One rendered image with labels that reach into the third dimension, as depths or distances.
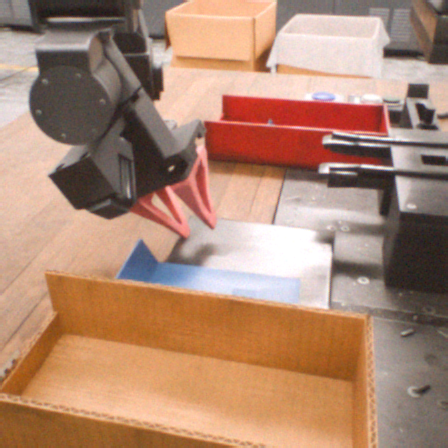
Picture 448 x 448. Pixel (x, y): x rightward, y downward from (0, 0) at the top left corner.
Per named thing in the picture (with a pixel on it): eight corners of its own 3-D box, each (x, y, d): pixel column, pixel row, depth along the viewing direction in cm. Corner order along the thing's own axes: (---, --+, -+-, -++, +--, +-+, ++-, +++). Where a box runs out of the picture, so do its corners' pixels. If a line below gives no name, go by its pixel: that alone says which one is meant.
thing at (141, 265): (140, 263, 49) (138, 237, 47) (300, 282, 47) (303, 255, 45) (113, 311, 43) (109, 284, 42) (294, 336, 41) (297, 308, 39)
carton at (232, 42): (195, 89, 344) (192, -5, 313) (274, 96, 331) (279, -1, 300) (162, 119, 296) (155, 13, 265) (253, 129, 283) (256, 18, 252)
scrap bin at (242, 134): (222, 129, 83) (222, 93, 80) (380, 142, 79) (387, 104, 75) (204, 160, 73) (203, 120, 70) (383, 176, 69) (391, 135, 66)
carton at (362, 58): (286, 91, 339) (291, 10, 312) (379, 100, 325) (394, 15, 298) (263, 129, 283) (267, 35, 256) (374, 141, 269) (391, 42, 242)
